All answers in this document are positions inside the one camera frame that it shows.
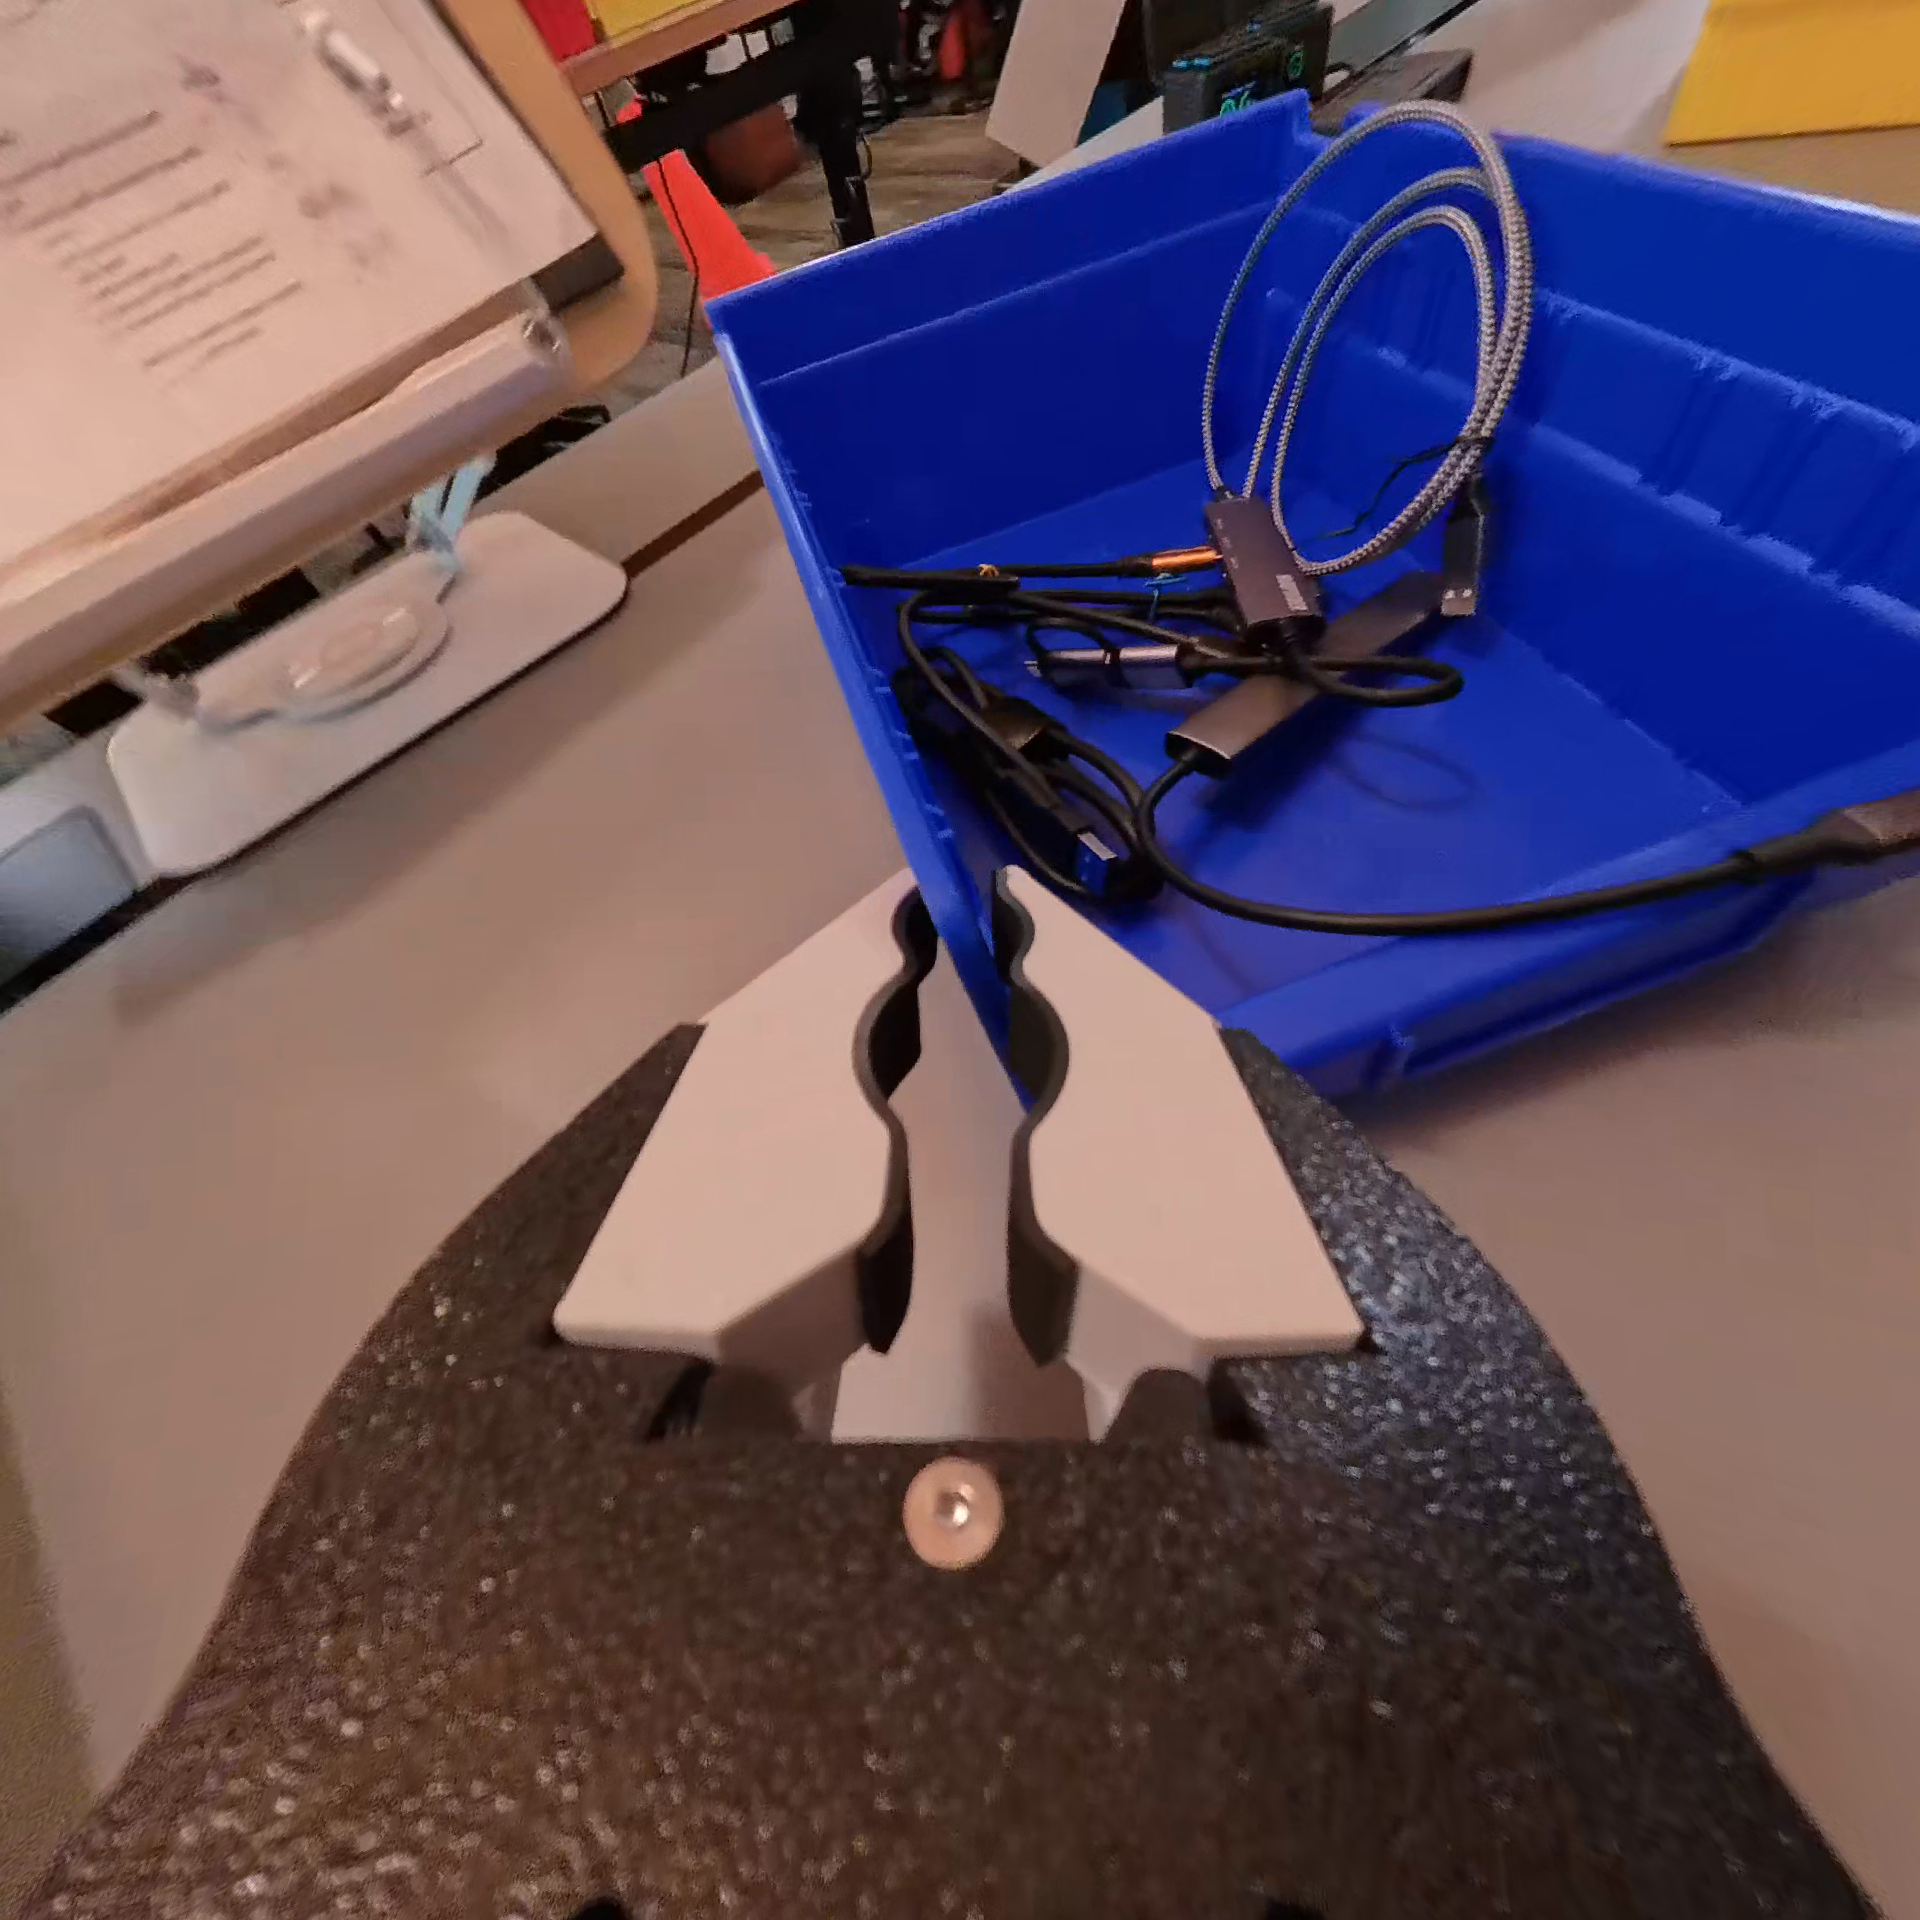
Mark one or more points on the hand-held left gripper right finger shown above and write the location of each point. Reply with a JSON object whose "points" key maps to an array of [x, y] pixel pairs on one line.
{"points": [[1185, 1200]]}

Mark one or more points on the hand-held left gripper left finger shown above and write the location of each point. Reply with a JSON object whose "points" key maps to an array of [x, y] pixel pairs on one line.
{"points": [[734, 1200]]}

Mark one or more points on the grey desk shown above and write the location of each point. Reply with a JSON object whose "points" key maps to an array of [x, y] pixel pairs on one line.
{"points": [[375, 1050]]}

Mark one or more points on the blue plastic bin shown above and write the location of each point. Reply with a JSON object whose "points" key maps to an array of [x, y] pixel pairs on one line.
{"points": [[1724, 523]]}

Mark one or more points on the orange floor marker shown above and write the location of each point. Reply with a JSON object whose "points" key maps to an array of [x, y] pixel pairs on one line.
{"points": [[704, 224]]}

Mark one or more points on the wooden document stand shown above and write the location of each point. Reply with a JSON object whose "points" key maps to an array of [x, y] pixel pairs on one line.
{"points": [[225, 224]]}

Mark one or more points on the white cardboard box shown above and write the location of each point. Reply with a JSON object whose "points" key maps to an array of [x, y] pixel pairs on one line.
{"points": [[1059, 75]]}

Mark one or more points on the black charger device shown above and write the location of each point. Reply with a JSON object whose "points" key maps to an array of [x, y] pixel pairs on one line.
{"points": [[1244, 67]]}

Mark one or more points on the yellow plastic bin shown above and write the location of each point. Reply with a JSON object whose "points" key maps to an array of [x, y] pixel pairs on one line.
{"points": [[1800, 75]]}

